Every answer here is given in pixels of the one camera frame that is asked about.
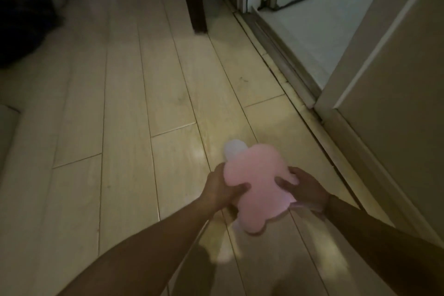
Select person's left hand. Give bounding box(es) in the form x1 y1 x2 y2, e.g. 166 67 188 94
200 163 252 215

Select dark bag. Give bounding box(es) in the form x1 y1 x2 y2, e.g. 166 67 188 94
0 0 63 68

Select pink plush toy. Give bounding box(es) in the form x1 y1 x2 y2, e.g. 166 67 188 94
223 139 299 235

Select beige door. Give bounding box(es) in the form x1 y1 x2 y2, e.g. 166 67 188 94
314 0 444 248

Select person's right hand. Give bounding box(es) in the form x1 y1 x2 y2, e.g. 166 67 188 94
275 167 331 213

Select person's right forearm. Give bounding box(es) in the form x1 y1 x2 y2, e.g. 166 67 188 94
324 195 444 296

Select person's left forearm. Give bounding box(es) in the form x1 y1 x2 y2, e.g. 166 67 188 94
57 199 217 296

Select metal door threshold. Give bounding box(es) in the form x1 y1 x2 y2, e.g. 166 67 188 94
236 11 321 109

